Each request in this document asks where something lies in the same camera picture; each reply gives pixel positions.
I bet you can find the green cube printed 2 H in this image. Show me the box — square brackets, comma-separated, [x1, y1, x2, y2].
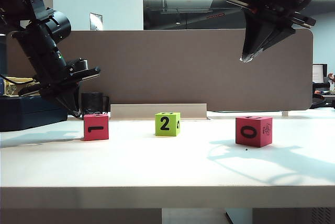
[154, 112, 181, 138]

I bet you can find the black mug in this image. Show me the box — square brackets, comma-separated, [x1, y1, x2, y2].
[81, 92, 110, 116]

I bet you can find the beige cable tray cover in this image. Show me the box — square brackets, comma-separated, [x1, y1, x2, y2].
[109, 103, 211, 122]

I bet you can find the brown fabric desk divider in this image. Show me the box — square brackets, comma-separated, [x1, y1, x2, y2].
[7, 29, 314, 112]

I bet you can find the yellow framed block box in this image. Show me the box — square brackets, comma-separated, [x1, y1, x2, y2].
[0, 76, 40, 96]

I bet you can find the red cube printed 1 T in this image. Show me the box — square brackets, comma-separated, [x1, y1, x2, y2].
[83, 114, 109, 141]

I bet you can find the red cube printed 0 U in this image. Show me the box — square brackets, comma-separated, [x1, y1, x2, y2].
[235, 116, 273, 148]

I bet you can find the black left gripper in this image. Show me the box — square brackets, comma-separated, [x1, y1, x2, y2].
[18, 65, 102, 117]

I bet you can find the computer monitor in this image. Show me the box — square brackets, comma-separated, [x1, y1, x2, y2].
[312, 63, 328, 85]

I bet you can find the dark blue plastic case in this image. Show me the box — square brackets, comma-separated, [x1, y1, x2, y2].
[0, 95, 69, 132]

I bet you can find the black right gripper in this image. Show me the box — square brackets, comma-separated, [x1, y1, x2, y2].
[225, 0, 317, 63]

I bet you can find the white paper sign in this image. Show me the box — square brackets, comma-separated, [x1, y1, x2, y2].
[90, 13, 104, 31]

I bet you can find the black round object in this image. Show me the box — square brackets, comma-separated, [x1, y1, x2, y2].
[310, 94, 327, 109]

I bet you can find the grey perforated cabinet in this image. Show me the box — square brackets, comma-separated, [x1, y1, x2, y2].
[252, 207, 335, 224]

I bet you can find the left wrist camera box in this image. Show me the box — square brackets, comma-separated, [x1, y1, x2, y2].
[66, 58, 91, 74]

